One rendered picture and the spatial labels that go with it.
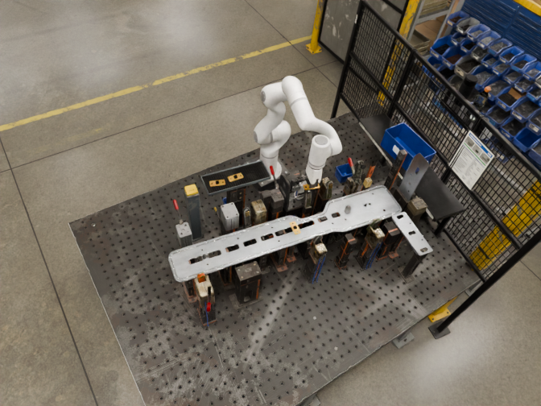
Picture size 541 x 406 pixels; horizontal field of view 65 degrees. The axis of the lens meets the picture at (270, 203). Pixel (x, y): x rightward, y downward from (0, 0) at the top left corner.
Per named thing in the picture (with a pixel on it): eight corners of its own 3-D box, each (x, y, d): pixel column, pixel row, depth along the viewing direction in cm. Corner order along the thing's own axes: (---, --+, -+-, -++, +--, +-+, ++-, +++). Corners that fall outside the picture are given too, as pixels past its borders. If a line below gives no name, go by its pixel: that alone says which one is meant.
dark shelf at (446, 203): (434, 222, 251) (435, 219, 249) (357, 122, 299) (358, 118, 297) (463, 212, 258) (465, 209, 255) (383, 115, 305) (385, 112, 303)
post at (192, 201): (192, 242, 265) (186, 198, 230) (188, 232, 269) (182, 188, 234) (204, 238, 268) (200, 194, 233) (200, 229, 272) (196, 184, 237)
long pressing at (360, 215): (177, 288, 215) (177, 287, 214) (166, 252, 227) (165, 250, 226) (404, 212, 256) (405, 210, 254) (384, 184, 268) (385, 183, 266)
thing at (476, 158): (470, 192, 248) (497, 155, 224) (446, 164, 260) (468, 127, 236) (472, 191, 249) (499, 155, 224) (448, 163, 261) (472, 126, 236)
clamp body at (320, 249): (307, 287, 253) (317, 257, 226) (299, 269, 260) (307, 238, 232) (321, 281, 256) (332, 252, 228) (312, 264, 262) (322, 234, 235)
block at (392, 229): (376, 262, 267) (390, 238, 245) (367, 247, 273) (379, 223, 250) (389, 258, 270) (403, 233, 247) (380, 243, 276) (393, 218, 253)
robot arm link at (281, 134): (257, 147, 279) (258, 121, 259) (282, 140, 284) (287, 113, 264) (264, 160, 273) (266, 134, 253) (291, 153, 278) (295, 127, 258)
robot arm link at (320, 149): (322, 151, 212) (305, 155, 209) (327, 131, 201) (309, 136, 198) (330, 163, 207) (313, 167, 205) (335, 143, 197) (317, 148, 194)
